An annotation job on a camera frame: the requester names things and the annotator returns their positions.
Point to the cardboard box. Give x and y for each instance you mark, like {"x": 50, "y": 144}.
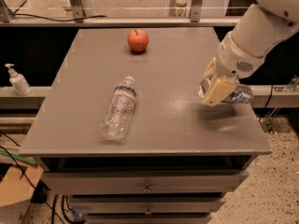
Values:
{"x": 16, "y": 193}

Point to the clear plastic water bottle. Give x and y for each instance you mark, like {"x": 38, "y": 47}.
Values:
{"x": 115, "y": 123}

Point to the white pump dispenser bottle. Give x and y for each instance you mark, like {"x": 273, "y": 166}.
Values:
{"x": 18, "y": 81}

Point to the grey metal bracket right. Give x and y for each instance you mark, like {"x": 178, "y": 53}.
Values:
{"x": 195, "y": 13}

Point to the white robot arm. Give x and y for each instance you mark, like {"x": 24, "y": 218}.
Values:
{"x": 265, "y": 24}

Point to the silver blue redbull can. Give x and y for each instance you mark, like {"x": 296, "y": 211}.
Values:
{"x": 243, "y": 94}

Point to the grey metal bracket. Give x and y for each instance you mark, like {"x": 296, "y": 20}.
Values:
{"x": 195, "y": 13}
{"x": 77, "y": 10}

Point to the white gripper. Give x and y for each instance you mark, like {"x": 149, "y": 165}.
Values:
{"x": 233, "y": 61}

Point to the grey metal bracket left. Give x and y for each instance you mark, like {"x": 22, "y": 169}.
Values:
{"x": 77, "y": 10}

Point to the grey drawer cabinet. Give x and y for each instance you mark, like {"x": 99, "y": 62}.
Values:
{"x": 178, "y": 157}

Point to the red apple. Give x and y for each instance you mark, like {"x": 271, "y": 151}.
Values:
{"x": 138, "y": 40}

